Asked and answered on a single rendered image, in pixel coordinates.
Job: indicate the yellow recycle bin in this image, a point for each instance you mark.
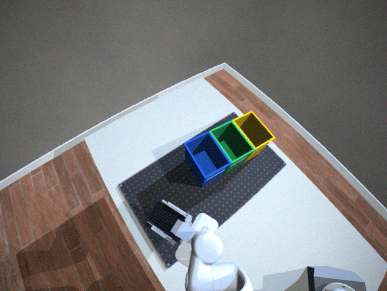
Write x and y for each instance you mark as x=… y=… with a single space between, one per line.
x=255 y=132

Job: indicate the blue open bin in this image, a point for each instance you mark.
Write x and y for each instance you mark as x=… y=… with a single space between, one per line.
x=205 y=158

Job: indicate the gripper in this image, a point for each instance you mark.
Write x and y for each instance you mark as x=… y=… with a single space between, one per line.
x=202 y=222

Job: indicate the green bin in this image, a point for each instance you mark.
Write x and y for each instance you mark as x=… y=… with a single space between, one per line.
x=233 y=143

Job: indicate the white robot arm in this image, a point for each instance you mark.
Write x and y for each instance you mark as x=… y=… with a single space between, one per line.
x=204 y=274

